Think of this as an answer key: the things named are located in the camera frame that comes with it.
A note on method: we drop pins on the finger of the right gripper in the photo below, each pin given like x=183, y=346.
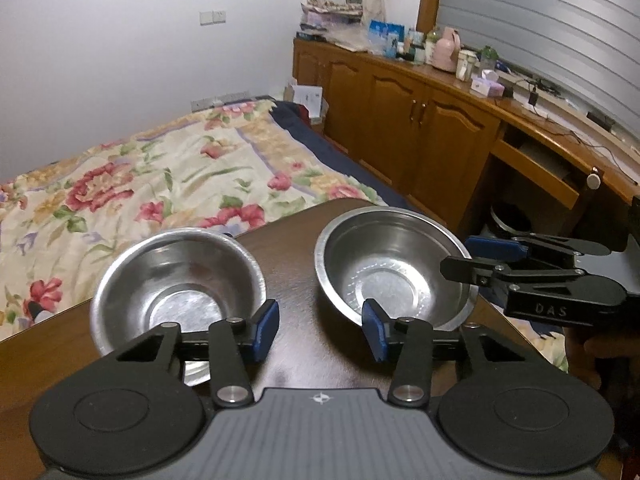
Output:
x=546, y=248
x=485, y=272

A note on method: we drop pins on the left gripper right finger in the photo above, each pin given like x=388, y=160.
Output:
x=414, y=346

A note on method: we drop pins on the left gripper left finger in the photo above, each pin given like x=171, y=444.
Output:
x=228, y=347

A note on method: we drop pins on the medium stainless steel bowl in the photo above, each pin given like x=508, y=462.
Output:
x=189, y=276

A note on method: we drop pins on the large stainless steel bowl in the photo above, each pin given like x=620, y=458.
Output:
x=392, y=255

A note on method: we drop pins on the wooden sideboard cabinet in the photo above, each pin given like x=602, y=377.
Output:
x=462, y=158

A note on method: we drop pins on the pink tissue box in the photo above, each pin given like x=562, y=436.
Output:
x=487, y=87

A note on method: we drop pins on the floral bed quilt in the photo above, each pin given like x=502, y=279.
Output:
x=232, y=169

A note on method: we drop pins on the pink kettle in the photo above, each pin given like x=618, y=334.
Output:
x=446, y=51

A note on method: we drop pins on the blue photo card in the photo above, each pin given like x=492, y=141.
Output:
x=384, y=38

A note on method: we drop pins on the grey window blind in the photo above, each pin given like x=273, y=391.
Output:
x=587, y=47

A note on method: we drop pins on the folded fabric pile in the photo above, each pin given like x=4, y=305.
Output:
x=318, y=16

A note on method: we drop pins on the white wall switch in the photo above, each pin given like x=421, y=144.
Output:
x=212, y=18

